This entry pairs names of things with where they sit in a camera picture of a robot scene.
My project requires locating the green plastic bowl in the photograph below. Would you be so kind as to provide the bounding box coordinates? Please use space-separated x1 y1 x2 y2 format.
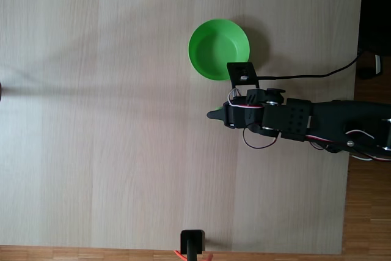
188 18 251 82

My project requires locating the black table clamp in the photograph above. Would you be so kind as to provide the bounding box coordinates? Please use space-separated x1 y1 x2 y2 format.
180 229 206 261

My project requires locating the black and white device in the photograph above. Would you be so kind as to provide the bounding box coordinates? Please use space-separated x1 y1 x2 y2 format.
356 54 384 80

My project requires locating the red white gripper servo cable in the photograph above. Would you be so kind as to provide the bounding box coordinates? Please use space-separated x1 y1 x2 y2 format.
228 87 264 109

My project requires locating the black camera on bracket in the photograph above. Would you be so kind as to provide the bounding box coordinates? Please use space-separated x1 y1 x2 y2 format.
226 62 261 90

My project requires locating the black camera cable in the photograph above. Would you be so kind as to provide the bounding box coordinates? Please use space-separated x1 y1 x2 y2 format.
257 47 364 81

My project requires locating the red white arm servo cable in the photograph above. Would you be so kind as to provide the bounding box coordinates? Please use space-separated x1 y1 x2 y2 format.
305 128 391 163

